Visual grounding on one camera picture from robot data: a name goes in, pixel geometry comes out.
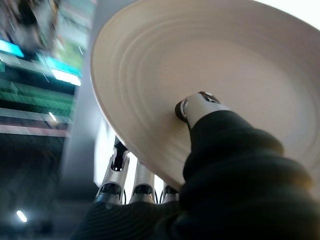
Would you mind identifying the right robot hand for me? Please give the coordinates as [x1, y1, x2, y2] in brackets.
[71, 91, 320, 240]

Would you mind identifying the cream ceramic plate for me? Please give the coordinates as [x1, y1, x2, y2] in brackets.
[89, 0, 320, 192]

